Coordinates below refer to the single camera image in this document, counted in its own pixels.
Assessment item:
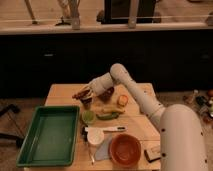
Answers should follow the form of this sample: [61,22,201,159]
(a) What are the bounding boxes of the metal spoon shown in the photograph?
[82,127,95,165]

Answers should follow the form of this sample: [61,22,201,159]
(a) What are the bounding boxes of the dark purple grapes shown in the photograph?
[98,87,114,102]

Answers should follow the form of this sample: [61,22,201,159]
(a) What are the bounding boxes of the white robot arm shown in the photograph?
[73,63,209,171]

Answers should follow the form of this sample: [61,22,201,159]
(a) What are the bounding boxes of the grey cloth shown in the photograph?
[94,135,113,161]

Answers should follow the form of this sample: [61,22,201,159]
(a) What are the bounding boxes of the white measuring cup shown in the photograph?
[85,126,126,146]

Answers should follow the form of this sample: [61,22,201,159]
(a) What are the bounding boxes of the green round fruit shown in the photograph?
[82,110,96,125]

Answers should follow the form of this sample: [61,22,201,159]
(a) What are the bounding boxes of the orange bowl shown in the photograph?
[109,134,141,168]

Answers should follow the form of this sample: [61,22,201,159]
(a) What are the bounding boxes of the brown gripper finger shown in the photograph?
[80,94,93,101]
[72,88,90,100]

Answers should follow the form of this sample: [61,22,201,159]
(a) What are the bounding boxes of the brown white sponge block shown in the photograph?
[144,146,161,163]

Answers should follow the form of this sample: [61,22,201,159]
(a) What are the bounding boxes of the orange half fruit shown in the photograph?
[117,95,128,107]

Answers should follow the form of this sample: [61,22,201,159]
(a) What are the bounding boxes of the metal cup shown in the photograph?
[82,98,92,109]

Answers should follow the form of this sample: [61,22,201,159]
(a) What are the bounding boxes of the black tripod stand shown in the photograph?
[0,103,26,149]

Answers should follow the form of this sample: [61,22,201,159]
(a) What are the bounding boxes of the green plastic tray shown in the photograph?
[17,106,80,167]

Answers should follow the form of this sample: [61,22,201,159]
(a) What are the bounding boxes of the yellow banana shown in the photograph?
[102,107,125,114]

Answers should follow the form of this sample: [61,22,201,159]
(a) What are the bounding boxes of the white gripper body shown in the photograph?
[89,73,114,96]

